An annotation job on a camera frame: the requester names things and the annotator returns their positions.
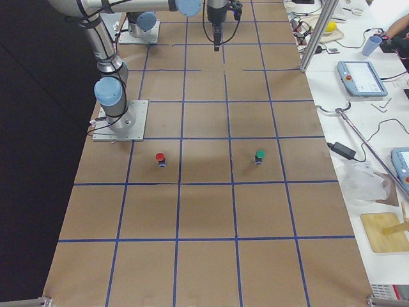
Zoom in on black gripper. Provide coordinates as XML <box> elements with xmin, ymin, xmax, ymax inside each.
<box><xmin>206</xmin><ymin>0</ymin><xmax>229</xmax><ymax>52</ymax></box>

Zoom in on green push button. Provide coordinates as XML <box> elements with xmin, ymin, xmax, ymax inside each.
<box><xmin>254</xmin><ymin>150</ymin><xmax>265</xmax><ymax>165</ymax></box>

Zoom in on red push button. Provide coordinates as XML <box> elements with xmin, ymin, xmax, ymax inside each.
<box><xmin>155</xmin><ymin>152</ymin><xmax>166</xmax><ymax>168</ymax></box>

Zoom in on blue teach pendant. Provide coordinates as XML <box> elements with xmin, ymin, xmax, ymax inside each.
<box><xmin>337</xmin><ymin>61</ymin><xmax>388</xmax><ymax>97</ymax></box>

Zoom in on light blue cup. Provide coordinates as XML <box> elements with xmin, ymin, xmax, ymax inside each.
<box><xmin>361</xmin><ymin>35</ymin><xmax>382</xmax><ymax>56</ymax></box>

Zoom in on black power adapter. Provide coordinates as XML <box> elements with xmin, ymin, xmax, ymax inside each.
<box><xmin>330</xmin><ymin>142</ymin><xmax>356</xmax><ymax>160</ymax></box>

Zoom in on clear plastic bag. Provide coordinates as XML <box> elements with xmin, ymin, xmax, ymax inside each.
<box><xmin>336</xmin><ymin>161</ymin><xmax>392</xmax><ymax>203</ymax></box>

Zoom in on wooden cutting board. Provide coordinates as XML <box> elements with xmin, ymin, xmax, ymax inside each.
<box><xmin>360</xmin><ymin>213</ymin><xmax>408</xmax><ymax>253</ymax></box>

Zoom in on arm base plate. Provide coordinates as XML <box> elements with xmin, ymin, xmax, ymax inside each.
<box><xmin>91</xmin><ymin>100</ymin><xmax>149</xmax><ymax>142</ymax></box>
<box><xmin>119</xmin><ymin>20</ymin><xmax>160</xmax><ymax>45</ymax></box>

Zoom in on aluminium frame post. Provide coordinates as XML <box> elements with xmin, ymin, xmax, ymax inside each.
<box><xmin>299</xmin><ymin>0</ymin><xmax>338</xmax><ymax>73</ymax></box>

